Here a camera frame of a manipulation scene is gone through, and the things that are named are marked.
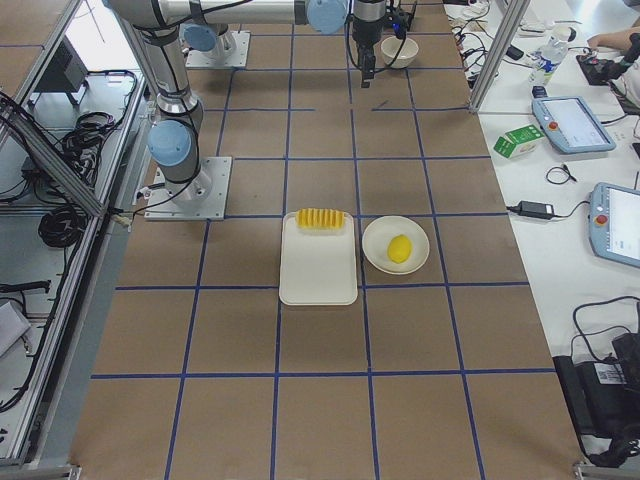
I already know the black power adapter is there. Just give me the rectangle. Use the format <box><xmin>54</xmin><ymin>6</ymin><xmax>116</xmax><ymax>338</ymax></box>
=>
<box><xmin>518</xmin><ymin>200</ymin><xmax>555</xmax><ymax>220</ymax></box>

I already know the near teach pendant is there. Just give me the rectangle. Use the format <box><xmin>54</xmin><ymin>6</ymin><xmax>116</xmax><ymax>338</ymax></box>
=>
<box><xmin>588</xmin><ymin>182</ymin><xmax>640</xmax><ymax>267</ymax></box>

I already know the cream bowl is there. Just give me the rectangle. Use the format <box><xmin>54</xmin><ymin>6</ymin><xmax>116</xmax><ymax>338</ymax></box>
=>
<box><xmin>380</xmin><ymin>37</ymin><xmax>419</xmax><ymax>69</ymax></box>

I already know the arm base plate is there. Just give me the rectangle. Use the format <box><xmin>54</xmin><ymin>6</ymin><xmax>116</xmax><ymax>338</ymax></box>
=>
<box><xmin>143</xmin><ymin>157</ymin><xmax>232</xmax><ymax>221</ymax></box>
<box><xmin>186</xmin><ymin>31</ymin><xmax>251</xmax><ymax>70</ymax></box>

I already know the person forearm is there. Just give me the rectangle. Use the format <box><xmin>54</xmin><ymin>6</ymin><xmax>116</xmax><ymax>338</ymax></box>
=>
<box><xmin>587</xmin><ymin>27</ymin><xmax>639</xmax><ymax>51</ymax></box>

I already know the white rectangular tray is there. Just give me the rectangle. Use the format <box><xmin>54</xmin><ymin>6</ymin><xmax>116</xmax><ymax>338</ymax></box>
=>
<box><xmin>279</xmin><ymin>210</ymin><xmax>358</xmax><ymax>306</ymax></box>

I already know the cream plate with lemon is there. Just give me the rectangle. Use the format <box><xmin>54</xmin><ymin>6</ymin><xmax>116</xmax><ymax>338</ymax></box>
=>
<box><xmin>362</xmin><ymin>216</ymin><xmax>430</xmax><ymax>275</ymax></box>

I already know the green white carton box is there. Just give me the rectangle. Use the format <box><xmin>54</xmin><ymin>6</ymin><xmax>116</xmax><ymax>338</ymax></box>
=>
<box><xmin>493</xmin><ymin>124</ymin><xmax>544</xmax><ymax>159</ymax></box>

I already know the yellow lemon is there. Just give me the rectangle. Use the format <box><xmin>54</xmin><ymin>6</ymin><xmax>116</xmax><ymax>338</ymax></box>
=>
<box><xmin>387</xmin><ymin>234</ymin><xmax>413</xmax><ymax>264</ymax></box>

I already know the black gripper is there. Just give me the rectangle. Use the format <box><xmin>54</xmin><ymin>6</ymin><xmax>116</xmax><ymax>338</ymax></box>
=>
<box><xmin>352</xmin><ymin>0</ymin><xmax>386</xmax><ymax>88</ymax></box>

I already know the teach pendant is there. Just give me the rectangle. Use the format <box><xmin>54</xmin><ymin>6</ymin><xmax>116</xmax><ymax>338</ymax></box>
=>
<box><xmin>531</xmin><ymin>96</ymin><xmax>616</xmax><ymax>154</ymax></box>
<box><xmin>588</xmin><ymin>182</ymin><xmax>640</xmax><ymax>267</ymax></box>

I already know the plastic water bottle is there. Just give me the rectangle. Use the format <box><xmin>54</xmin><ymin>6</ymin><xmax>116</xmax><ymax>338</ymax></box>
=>
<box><xmin>529</xmin><ymin>26</ymin><xmax>575</xmax><ymax>86</ymax></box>

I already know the far teach pendant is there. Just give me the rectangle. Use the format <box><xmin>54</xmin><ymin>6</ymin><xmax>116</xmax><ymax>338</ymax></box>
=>
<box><xmin>531</xmin><ymin>96</ymin><xmax>616</xmax><ymax>154</ymax></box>

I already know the sliced bread loaf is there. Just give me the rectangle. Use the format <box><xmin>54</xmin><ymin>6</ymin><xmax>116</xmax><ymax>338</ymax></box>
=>
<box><xmin>295</xmin><ymin>208</ymin><xmax>346</xmax><ymax>230</ymax></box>

